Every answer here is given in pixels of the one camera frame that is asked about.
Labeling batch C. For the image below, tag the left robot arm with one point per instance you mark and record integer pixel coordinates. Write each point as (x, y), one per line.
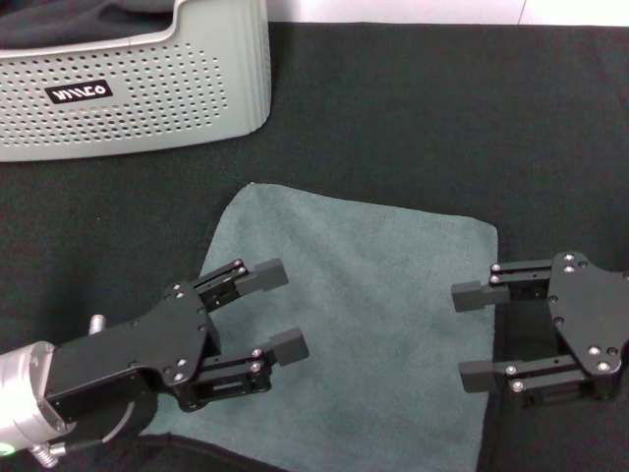
(24, 398)

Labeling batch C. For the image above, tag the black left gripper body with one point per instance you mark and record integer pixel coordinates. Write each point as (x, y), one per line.
(128, 354)

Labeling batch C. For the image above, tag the grey yellow towel black edge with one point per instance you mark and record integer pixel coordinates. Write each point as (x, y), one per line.
(368, 275)

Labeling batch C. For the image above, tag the black cloth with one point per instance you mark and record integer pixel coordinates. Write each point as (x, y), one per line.
(74, 19)

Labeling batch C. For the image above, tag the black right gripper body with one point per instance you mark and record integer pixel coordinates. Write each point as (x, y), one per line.
(585, 319)

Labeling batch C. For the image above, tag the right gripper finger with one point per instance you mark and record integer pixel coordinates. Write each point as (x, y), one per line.
(479, 376)
(472, 296)

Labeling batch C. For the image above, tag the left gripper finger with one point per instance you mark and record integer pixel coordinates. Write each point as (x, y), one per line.
(268, 275)
(290, 346)

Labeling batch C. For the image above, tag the grey perforated storage box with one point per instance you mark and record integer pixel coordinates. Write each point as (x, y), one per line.
(147, 118)

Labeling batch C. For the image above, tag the black tablecloth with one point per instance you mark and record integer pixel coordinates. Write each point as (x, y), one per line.
(393, 98)

